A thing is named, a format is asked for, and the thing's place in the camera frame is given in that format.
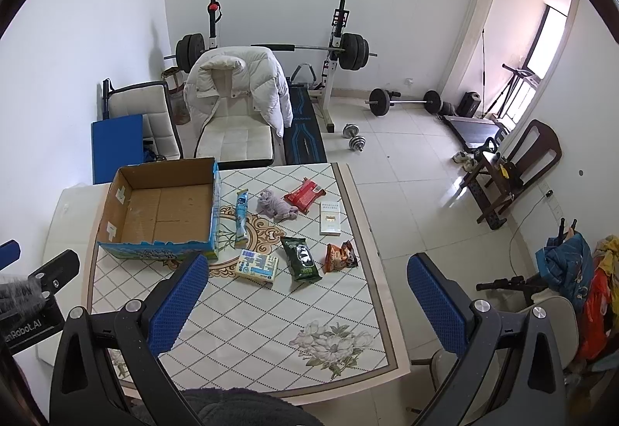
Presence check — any yellow blue tissue pack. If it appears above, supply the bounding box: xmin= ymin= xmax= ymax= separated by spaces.
xmin=235 ymin=250 xmax=279 ymax=284

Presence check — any orange snack bag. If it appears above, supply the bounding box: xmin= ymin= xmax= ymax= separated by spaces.
xmin=323 ymin=241 xmax=359 ymax=273

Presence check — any blue tube package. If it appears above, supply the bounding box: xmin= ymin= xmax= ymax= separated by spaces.
xmin=235 ymin=189 xmax=249 ymax=249

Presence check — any green wet wipes pack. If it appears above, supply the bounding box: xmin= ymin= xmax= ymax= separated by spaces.
xmin=281 ymin=236 xmax=321 ymax=282

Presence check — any white silver cigarette carton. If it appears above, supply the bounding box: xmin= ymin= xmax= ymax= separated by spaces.
xmin=320 ymin=201 xmax=341 ymax=235

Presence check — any grey plush toy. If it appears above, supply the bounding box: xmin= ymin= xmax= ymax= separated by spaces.
xmin=257 ymin=189 xmax=299 ymax=222

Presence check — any red snack packet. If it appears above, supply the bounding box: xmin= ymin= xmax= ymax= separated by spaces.
xmin=283 ymin=178 xmax=326 ymax=214

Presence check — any beige chair near table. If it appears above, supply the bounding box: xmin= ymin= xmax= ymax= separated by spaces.
xmin=410 ymin=286 xmax=580 ymax=415

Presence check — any open cardboard box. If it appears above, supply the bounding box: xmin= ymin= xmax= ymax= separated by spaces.
xmin=96 ymin=158 xmax=221 ymax=262

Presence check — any pile of colourful clothes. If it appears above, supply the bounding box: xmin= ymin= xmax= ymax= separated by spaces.
xmin=535 ymin=231 xmax=618 ymax=362

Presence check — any blue board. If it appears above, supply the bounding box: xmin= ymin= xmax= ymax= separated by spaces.
xmin=91 ymin=115 xmax=144 ymax=185

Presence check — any white folding chair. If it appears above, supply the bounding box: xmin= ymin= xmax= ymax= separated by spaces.
xmin=102 ymin=78 xmax=185 ymax=160

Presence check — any black treadmill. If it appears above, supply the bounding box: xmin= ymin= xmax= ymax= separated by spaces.
xmin=439 ymin=116 xmax=503 ymax=152

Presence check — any dark wooden chair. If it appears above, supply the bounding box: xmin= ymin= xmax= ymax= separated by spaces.
xmin=461 ymin=119 xmax=563 ymax=230

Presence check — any white padded chair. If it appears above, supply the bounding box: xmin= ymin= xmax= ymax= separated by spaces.
xmin=194 ymin=96 xmax=274 ymax=169

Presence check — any chrome dumbbell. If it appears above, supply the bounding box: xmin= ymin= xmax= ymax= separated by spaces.
xmin=342 ymin=123 xmax=366 ymax=152

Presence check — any floor barbell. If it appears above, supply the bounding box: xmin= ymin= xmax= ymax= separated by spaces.
xmin=365 ymin=89 xmax=443 ymax=117

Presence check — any black blue exercise mat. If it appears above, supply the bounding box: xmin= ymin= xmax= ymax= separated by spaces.
xmin=283 ymin=84 xmax=327 ymax=165

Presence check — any white squat rack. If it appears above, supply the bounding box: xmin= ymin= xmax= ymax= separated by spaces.
xmin=204 ymin=0 xmax=352 ymax=133

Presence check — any white puffer jacket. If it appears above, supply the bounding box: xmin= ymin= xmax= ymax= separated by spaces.
xmin=185 ymin=47 xmax=294 ymax=138

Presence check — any barbell on rack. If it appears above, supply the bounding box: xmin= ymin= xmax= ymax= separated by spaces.
xmin=165 ymin=33 xmax=378 ymax=73

